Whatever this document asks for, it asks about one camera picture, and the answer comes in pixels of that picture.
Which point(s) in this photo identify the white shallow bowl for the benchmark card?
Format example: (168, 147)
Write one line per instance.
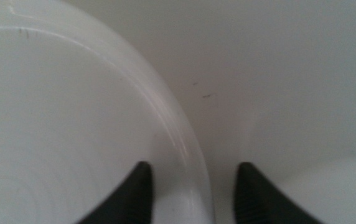
(56, 124)

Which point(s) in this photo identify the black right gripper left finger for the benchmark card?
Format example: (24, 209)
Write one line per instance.
(131, 202)

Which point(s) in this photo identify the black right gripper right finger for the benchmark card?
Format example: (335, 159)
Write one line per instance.
(255, 202)

